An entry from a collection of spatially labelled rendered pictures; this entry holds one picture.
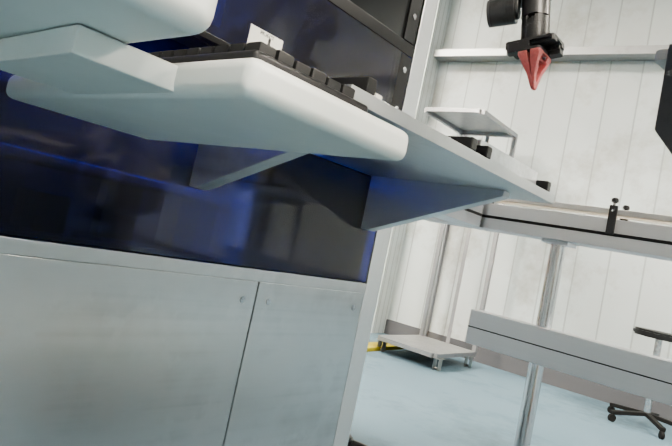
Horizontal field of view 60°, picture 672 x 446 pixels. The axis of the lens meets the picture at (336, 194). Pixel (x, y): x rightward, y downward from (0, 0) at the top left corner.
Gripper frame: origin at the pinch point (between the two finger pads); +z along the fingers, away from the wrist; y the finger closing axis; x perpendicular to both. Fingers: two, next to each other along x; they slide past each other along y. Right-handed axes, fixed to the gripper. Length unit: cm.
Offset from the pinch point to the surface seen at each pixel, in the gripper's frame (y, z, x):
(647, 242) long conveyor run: -4, 21, -82
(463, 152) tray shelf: -0.9, 22.0, 29.9
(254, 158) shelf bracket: 25, 26, 51
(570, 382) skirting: 94, 88, -323
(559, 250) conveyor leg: 23, 24, -86
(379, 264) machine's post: 42, 37, -10
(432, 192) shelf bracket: 21.6, 21.4, 0.6
